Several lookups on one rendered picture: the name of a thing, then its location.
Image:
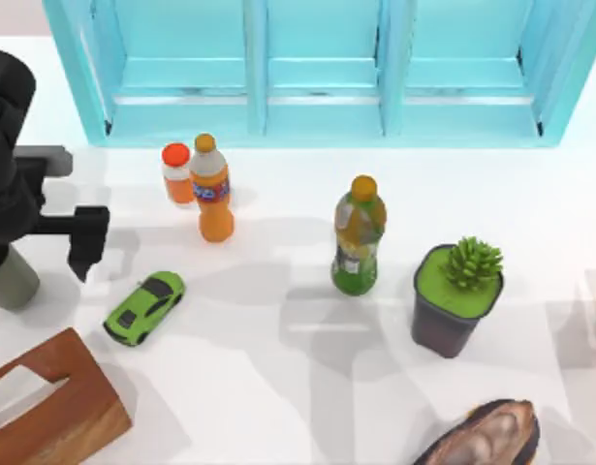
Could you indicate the small orange bottle red cap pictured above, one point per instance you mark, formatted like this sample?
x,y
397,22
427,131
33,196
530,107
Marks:
x,y
176,184

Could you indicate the dark pot green succulent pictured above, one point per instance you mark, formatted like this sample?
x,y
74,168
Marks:
x,y
440,315

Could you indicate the wooden tissue box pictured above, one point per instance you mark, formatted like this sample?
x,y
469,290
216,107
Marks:
x,y
60,412

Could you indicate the green toy car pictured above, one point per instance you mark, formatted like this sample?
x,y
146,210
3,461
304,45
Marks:
x,y
147,307

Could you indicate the brown leather shoe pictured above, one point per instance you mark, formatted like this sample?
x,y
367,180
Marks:
x,y
491,436

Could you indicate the green bottle orange cap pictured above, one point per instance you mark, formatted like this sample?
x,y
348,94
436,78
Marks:
x,y
355,261

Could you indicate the light blue rack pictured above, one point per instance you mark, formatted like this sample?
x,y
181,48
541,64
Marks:
x,y
322,72

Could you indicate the orange soda bottle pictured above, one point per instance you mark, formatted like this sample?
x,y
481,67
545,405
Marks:
x,y
214,213

